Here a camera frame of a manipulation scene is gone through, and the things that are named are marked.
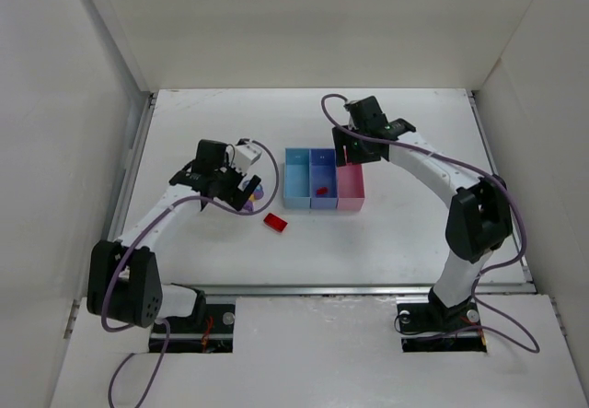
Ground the purple yellow lego flower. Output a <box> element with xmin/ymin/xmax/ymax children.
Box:
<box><xmin>243</xmin><ymin>183</ymin><xmax>264</xmax><ymax>213</ymax></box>

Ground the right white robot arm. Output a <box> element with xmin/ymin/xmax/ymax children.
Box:
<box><xmin>332</xmin><ymin>96</ymin><xmax>513</xmax><ymax>325</ymax></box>

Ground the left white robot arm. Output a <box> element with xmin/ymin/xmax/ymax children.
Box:
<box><xmin>87</xmin><ymin>139</ymin><xmax>267</xmax><ymax>332</ymax></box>

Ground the large red lego brick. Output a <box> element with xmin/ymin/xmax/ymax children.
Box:
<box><xmin>263</xmin><ymin>213</ymin><xmax>288</xmax><ymax>233</ymax></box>

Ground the pink container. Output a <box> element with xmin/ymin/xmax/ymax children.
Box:
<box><xmin>337</xmin><ymin>165</ymin><xmax>365</xmax><ymax>212</ymax></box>

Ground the dark blue container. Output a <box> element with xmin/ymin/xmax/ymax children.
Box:
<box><xmin>310</xmin><ymin>148</ymin><xmax>338</xmax><ymax>210</ymax></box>

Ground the light blue container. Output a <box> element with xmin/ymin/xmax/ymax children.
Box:
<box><xmin>283</xmin><ymin>148</ymin><xmax>311</xmax><ymax>210</ymax></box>

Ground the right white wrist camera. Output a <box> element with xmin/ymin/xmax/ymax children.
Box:
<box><xmin>344</xmin><ymin>101</ymin><xmax>359</xmax><ymax>132</ymax></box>

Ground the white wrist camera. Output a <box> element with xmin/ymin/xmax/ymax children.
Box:
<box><xmin>344</xmin><ymin>101</ymin><xmax>359</xmax><ymax>132</ymax></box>
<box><xmin>228</xmin><ymin>139</ymin><xmax>261</xmax><ymax>174</ymax></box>

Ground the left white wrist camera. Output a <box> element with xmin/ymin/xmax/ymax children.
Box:
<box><xmin>228</xmin><ymin>139</ymin><xmax>261</xmax><ymax>174</ymax></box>

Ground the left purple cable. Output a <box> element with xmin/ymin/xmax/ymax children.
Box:
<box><xmin>100</xmin><ymin>139</ymin><xmax>280</xmax><ymax>407</ymax></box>

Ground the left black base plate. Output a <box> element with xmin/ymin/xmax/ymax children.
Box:
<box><xmin>166</xmin><ymin>301</ymin><xmax>236</xmax><ymax>354</ymax></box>

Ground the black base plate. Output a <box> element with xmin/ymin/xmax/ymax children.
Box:
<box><xmin>394</xmin><ymin>301</ymin><xmax>487</xmax><ymax>353</ymax></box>
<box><xmin>166</xmin><ymin>301</ymin><xmax>236</xmax><ymax>354</ymax></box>

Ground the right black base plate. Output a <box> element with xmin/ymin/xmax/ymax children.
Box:
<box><xmin>394</xmin><ymin>301</ymin><xmax>487</xmax><ymax>353</ymax></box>

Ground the aluminium rail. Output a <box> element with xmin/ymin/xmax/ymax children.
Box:
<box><xmin>190</xmin><ymin>282</ymin><xmax>537</xmax><ymax>297</ymax></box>

